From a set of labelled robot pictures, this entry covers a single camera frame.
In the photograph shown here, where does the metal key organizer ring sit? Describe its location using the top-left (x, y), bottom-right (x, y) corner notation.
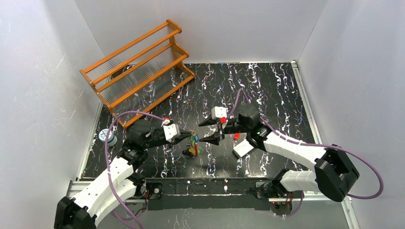
top-left (182, 133), bottom-right (202, 157)

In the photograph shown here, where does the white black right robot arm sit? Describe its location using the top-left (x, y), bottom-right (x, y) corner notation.
top-left (198, 104), bottom-right (360, 202)

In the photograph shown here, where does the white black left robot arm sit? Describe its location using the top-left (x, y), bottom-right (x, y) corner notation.
top-left (54, 119), bottom-right (192, 229)

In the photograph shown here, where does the red tag key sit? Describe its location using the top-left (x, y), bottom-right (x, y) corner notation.
top-left (233, 133), bottom-right (241, 141)

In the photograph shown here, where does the white card box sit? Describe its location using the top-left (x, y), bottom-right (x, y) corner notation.
top-left (233, 139), bottom-right (255, 158)

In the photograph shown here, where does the white blue tape roll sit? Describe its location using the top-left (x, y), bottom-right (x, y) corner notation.
top-left (98, 128), bottom-right (117, 147)

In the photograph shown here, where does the orange wooden shelf rack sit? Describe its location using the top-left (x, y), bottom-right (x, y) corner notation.
top-left (80, 19), bottom-right (195, 128)

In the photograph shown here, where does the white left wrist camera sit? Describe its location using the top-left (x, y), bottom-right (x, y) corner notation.
top-left (162, 119), bottom-right (181, 142)

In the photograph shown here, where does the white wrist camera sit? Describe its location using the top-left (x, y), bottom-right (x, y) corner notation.
top-left (211, 106), bottom-right (227, 124)
top-left (162, 119), bottom-right (181, 142)

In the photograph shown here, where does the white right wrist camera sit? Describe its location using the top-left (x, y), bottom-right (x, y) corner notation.
top-left (211, 106), bottom-right (227, 124)

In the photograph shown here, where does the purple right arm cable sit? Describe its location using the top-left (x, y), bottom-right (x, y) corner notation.
top-left (227, 88), bottom-right (385, 218)

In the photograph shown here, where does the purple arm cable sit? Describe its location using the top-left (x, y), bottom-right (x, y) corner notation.
top-left (227, 88), bottom-right (385, 218)
top-left (104, 110), bottom-right (168, 229)

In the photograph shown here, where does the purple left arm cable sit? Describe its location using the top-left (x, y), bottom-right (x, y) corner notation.
top-left (104, 110), bottom-right (168, 229)

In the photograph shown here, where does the aluminium front rail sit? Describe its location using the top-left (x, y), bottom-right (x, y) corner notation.
top-left (64, 178), bottom-right (352, 203)

